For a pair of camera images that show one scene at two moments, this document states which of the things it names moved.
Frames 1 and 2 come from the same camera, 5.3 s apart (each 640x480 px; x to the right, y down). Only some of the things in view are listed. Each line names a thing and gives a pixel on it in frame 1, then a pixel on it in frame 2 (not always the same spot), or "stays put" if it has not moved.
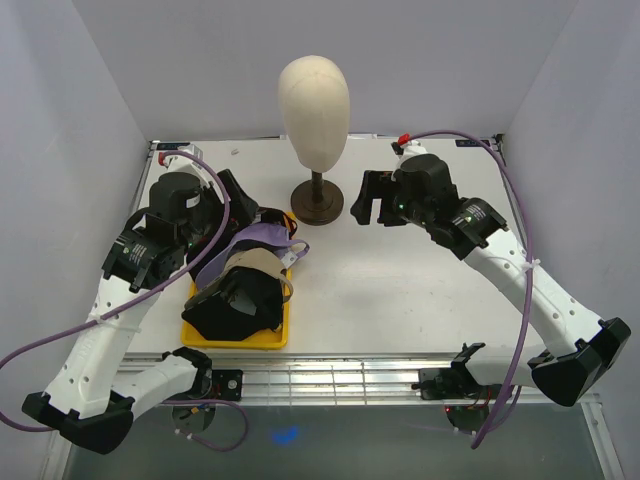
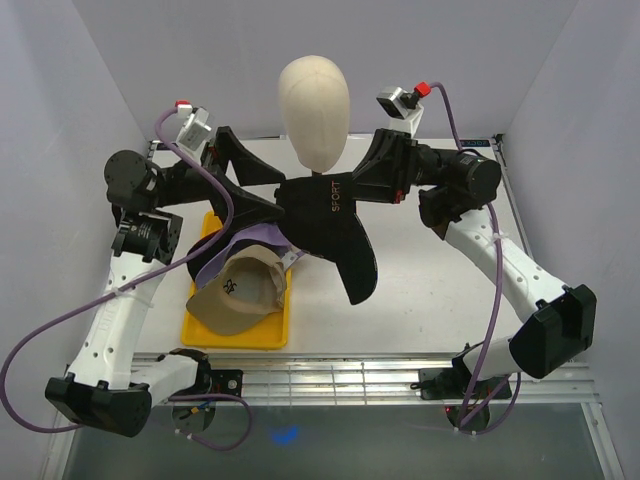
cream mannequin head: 315,100 stays put
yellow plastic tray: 272,341 stays put
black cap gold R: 250,305 to 319,217
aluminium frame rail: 356,379 stays put
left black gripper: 242,207 to 247,168
